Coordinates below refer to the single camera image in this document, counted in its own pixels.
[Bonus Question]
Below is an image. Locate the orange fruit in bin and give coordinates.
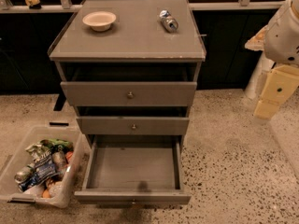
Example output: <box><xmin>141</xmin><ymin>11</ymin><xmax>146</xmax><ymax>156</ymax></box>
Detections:
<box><xmin>42</xmin><ymin>189</ymin><xmax>50</xmax><ymax>198</ymax></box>

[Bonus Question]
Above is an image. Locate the grey drawer cabinet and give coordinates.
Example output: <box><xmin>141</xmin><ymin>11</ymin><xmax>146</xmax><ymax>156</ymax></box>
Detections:
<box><xmin>47</xmin><ymin>0</ymin><xmax>207</xmax><ymax>147</ymax></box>

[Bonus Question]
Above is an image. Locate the small yellow toy figure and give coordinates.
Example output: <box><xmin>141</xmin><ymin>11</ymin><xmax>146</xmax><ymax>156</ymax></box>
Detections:
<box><xmin>25</xmin><ymin>0</ymin><xmax>41</xmax><ymax>9</ymax></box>

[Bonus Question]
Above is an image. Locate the grey drawer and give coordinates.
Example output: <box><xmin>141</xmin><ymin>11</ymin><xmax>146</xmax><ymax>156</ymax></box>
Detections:
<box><xmin>77</xmin><ymin>106</ymin><xmax>189</xmax><ymax>135</ymax></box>
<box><xmin>61</xmin><ymin>63</ymin><xmax>196</xmax><ymax>107</ymax></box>
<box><xmin>75</xmin><ymin>135</ymin><xmax>191</xmax><ymax>205</ymax></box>

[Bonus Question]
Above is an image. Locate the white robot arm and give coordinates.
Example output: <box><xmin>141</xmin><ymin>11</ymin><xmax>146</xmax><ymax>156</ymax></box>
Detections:
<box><xmin>245</xmin><ymin>0</ymin><xmax>299</xmax><ymax>119</ymax></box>

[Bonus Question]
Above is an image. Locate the blue white chip bag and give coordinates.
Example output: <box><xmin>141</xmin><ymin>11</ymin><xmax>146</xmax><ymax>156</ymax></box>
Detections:
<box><xmin>26</xmin><ymin>143</ymin><xmax>57</xmax><ymax>185</ymax></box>

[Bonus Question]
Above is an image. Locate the white diagonal pillar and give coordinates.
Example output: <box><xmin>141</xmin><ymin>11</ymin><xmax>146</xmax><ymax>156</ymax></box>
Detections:
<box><xmin>244</xmin><ymin>53</ymin><xmax>274</xmax><ymax>100</ymax></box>

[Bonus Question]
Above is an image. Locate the green snack bag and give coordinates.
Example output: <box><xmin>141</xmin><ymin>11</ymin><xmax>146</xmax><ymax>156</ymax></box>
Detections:
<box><xmin>40</xmin><ymin>138</ymin><xmax>74</xmax><ymax>153</ymax></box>

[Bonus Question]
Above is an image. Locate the beige bowl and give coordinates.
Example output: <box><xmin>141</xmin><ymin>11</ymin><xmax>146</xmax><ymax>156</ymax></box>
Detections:
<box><xmin>82</xmin><ymin>11</ymin><xmax>116</xmax><ymax>32</ymax></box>

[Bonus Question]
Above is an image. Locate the grey top drawer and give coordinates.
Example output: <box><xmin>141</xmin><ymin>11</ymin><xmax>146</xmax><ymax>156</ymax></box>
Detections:
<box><xmin>61</xmin><ymin>63</ymin><xmax>196</xmax><ymax>107</ymax></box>

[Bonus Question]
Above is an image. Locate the clear plastic bin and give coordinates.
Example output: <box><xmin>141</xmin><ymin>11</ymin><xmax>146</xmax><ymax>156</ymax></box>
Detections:
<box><xmin>0</xmin><ymin>126</ymin><xmax>83</xmax><ymax>208</ymax></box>

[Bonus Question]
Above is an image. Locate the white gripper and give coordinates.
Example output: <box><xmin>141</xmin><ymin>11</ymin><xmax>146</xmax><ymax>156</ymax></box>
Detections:
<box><xmin>253</xmin><ymin>65</ymin><xmax>299</xmax><ymax>119</ymax></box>

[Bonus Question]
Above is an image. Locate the grey middle drawer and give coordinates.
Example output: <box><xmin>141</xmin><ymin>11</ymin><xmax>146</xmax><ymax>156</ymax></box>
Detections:
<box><xmin>77</xmin><ymin>106</ymin><xmax>189</xmax><ymax>135</ymax></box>

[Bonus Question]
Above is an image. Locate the grey bottom drawer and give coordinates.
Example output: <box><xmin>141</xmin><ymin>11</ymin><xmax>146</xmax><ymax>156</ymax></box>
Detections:
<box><xmin>75</xmin><ymin>135</ymin><xmax>191</xmax><ymax>205</ymax></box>

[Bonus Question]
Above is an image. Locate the silver can in bin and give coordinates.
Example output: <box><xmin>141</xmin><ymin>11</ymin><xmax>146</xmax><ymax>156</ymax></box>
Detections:
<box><xmin>14</xmin><ymin>163</ymin><xmax>35</xmax><ymax>183</ymax></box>

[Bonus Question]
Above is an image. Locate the crushed silver soda can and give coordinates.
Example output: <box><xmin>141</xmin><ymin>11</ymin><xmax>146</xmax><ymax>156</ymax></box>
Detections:
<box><xmin>159</xmin><ymin>10</ymin><xmax>178</xmax><ymax>33</ymax></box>

